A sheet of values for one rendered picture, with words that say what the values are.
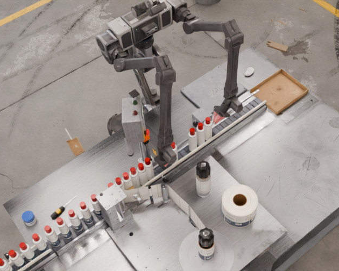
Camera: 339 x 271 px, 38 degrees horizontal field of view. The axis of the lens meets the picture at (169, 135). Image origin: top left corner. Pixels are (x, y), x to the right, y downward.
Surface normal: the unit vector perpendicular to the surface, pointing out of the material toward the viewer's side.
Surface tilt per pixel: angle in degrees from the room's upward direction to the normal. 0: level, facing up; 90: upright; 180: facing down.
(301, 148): 0
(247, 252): 0
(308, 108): 0
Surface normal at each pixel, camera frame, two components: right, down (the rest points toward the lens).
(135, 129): 0.05, 0.81
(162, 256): -0.07, -0.58
